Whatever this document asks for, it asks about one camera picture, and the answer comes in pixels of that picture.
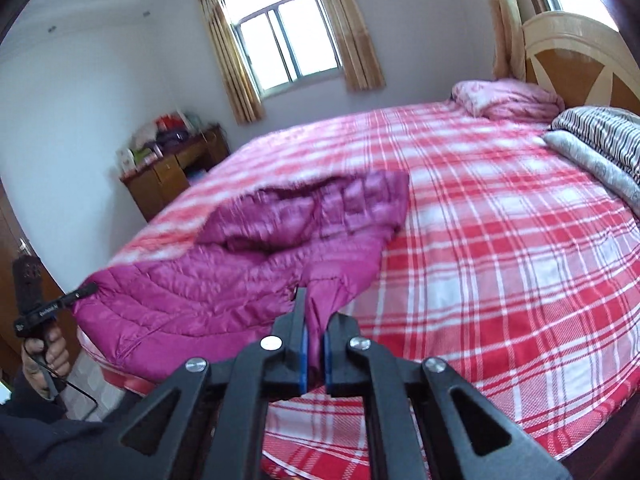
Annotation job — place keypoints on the yellow patterned curtain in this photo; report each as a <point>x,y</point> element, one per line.
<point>350,25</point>
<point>230,55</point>

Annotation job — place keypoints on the brown wooden desk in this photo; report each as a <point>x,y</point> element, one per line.
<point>160,185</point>

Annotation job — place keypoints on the white carton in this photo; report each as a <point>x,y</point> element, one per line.
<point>125,159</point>

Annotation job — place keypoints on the red bag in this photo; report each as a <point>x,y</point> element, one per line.
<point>168,123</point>

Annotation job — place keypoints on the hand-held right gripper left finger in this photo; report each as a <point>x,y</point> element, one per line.
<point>301,360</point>

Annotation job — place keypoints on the wooden bed headboard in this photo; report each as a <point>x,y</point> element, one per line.
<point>580,60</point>

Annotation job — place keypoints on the grey floral pillow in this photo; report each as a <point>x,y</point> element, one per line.
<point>590,165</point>

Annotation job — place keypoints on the person's left hand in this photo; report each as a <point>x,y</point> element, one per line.
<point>59,357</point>

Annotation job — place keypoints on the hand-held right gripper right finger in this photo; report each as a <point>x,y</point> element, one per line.
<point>327,365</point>

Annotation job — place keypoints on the person's left forearm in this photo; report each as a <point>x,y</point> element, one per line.
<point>50,435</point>

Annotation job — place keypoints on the striped pillow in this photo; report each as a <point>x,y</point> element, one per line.
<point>605,135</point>

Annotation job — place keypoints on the red plaid bed sheet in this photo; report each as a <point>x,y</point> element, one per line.
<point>500,260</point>

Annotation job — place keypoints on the magenta quilted puffer jacket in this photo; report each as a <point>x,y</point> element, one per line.
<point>225,280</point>

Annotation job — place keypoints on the sliding glass window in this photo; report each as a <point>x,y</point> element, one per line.
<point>285,40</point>

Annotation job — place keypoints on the brown wooden door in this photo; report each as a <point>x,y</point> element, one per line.
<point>7,240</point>

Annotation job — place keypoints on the folded pink quilt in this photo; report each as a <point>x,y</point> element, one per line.
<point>505,100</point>

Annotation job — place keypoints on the long yellow floral curtain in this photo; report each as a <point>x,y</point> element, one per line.
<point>502,20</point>

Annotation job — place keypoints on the pile of clothes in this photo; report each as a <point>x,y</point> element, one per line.
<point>167,139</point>

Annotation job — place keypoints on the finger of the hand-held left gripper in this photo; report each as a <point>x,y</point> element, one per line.
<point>87,292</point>

